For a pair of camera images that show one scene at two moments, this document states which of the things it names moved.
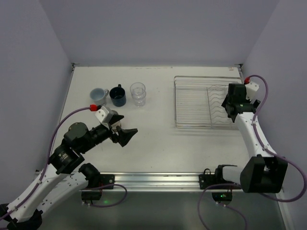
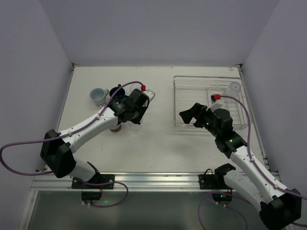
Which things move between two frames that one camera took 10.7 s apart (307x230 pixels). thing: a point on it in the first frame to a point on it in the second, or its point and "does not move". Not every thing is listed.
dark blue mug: x=118 y=96 does not move
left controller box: x=91 y=195 does not move
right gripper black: x=230 y=108 to x=199 y=115
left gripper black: x=115 y=133 to x=140 y=108
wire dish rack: x=198 y=101 does not move
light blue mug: x=98 y=96 does not move
